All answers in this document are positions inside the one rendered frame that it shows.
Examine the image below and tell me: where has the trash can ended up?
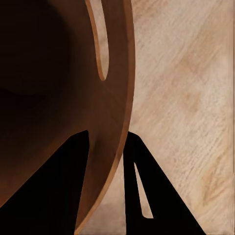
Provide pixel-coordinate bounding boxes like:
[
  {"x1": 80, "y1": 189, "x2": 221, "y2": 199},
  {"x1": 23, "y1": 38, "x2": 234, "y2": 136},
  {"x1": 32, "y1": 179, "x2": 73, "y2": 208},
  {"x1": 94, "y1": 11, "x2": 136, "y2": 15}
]
[{"x1": 0, "y1": 0, "x2": 136, "y2": 235}]

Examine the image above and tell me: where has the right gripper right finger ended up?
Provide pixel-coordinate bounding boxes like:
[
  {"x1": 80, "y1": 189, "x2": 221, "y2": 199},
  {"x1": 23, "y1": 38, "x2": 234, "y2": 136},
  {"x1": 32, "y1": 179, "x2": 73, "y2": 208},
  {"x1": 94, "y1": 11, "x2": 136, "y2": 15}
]
[{"x1": 123, "y1": 132, "x2": 206, "y2": 235}]

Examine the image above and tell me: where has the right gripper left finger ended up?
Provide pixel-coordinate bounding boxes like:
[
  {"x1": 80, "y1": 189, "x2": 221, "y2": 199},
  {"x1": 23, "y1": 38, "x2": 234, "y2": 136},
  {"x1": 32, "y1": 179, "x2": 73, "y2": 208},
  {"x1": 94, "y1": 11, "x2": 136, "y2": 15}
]
[{"x1": 0, "y1": 130, "x2": 90, "y2": 235}]

